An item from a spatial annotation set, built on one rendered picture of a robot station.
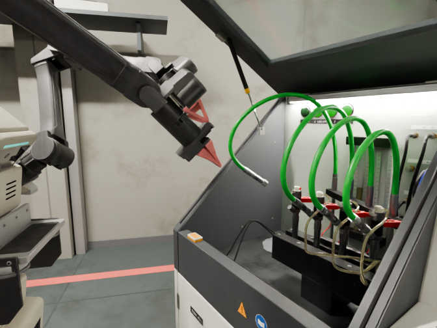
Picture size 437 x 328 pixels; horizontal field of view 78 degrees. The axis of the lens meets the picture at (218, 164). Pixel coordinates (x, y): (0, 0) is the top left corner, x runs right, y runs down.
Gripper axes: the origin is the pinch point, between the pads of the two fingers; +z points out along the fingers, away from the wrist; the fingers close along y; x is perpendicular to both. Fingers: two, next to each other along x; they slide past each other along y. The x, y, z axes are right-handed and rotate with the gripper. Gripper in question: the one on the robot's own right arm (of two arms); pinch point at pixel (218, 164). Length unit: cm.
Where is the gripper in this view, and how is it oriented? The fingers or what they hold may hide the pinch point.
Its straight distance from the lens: 66.3
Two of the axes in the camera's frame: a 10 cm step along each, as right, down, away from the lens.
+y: 6.7, -7.3, 1.2
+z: 6.7, 6.6, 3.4
